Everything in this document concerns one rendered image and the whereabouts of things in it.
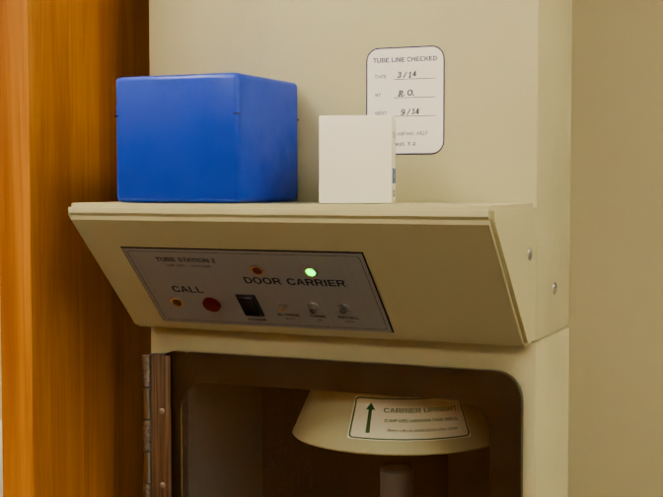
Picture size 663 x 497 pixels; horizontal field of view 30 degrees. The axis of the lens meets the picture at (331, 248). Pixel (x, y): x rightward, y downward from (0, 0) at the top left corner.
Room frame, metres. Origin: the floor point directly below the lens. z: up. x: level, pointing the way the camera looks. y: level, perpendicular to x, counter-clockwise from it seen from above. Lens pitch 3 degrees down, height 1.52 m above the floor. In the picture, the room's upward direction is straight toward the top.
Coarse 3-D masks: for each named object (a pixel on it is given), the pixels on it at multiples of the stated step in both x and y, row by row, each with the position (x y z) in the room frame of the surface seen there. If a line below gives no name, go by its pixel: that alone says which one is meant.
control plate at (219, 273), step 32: (128, 256) 0.91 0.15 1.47; (160, 256) 0.90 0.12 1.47; (192, 256) 0.89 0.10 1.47; (224, 256) 0.88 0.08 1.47; (256, 256) 0.87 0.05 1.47; (288, 256) 0.86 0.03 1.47; (320, 256) 0.85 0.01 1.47; (352, 256) 0.84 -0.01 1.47; (160, 288) 0.93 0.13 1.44; (192, 288) 0.92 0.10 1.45; (224, 288) 0.91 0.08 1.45; (256, 288) 0.90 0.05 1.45; (288, 288) 0.88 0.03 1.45; (320, 288) 0.87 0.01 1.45; (352, 288) 0.86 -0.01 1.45; (192, 320) 0.95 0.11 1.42; (224, 320) 0.94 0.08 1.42; (256, 320) 0.93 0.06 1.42; (288, 320) 0.91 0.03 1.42; (320, 320) 0.90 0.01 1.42; (352, 320) 0.89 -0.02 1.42; (384, 320) 0.88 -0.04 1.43
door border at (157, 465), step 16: (160, 368) 0.99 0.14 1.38; (160, 384) 0.99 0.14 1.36; (144, 400) 0.99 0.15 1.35; (160, 400) 0.99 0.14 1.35; (144, 416) 0.99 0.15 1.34; (160, 416) 0.99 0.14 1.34; (160, 432) 0.99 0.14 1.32; (160, 448) 0.99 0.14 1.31; (144, 464) 0.99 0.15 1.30; (160, 464) 0.99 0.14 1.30; (144, 480) 0.99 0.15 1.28; (160, 480) 0.99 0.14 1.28; (160, 496) 0.99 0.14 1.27
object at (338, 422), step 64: (192, 384) 0.98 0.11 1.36; (256, 384) 0.95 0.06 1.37; (320, 384) 0.93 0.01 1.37; (384, 384) 0.91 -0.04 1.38; (448, 384) 0.89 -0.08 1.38; (512, 384) 0.87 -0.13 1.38; (192, 448) 0.98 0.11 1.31; (256, 448) 0.95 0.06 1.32; (320, 448) 0.93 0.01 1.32; (384, 448) 0.91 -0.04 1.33; (448, 448) 0.89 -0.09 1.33; (512, 448) 0.87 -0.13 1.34
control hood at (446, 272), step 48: (96, 240) 0.91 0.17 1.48; (144, 240) 0.89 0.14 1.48; (192, 240) 0.88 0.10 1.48; (240, 240) 0.86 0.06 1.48; (288, 240) 0.85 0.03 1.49; (336, 240) 0.83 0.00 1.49; (384, 240) 0.82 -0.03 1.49; (432, 240) 0.80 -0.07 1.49; (480, 240) 0.79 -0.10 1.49; (528, 240) 0.86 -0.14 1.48; (144, 288) 0.94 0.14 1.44; (384, 288) 0.85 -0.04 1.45; (432, 288) 0.84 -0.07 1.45; (480, 288) 0.82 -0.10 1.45; (528, 288) 0.86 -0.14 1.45; (336, 336) 0.92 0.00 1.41; (384, 336) 0.90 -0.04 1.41; (432, 336) 0.88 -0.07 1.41; (480, 336) 0.86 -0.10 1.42; (528, 336) 0.86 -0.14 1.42
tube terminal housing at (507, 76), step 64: (192, 0) 0.99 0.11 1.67; (256, 0) 0.97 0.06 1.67; (320, 0) 0.95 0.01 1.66; (384, 0) 0.92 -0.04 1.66; (448, 0) 0.91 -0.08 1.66; (512, 0) 0.89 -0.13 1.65; (192, 64) 0.99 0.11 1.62; (256, 64) 0.97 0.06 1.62; (320, 64) 0.95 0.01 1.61; (448, 64) 0.91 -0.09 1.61; (512, 64) 0.89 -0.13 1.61; (448, 128) 0.91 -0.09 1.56; (512, 128) 0.89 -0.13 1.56; (448, 192) 0.91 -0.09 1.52; (512, 192) 0.89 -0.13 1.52
